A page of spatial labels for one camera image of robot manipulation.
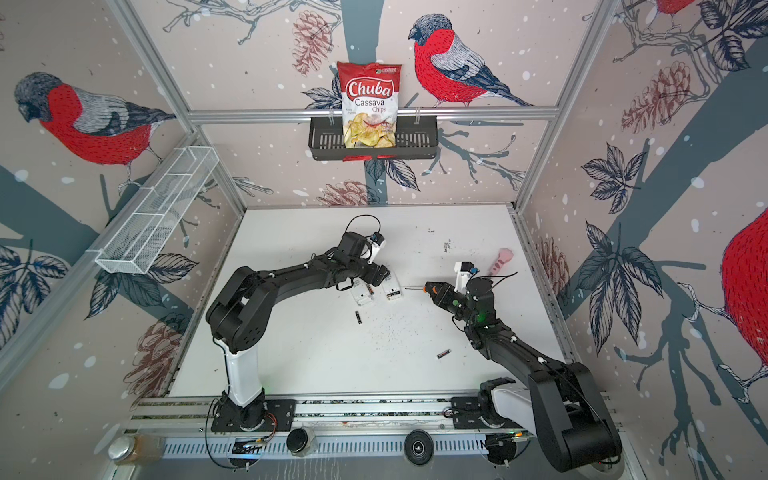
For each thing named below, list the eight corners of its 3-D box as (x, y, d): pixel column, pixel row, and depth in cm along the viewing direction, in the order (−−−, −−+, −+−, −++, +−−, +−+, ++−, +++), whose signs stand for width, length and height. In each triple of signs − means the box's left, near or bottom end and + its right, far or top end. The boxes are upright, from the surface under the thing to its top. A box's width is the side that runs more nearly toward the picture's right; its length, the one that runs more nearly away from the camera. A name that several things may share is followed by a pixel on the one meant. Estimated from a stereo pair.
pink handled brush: (481, 270, 104) (483, 266, 102) (501, 249, 110) (503, 245, 108) (494, 278, 101) (496, 274, 100) (513, 257, 107) (515, 253, 106)
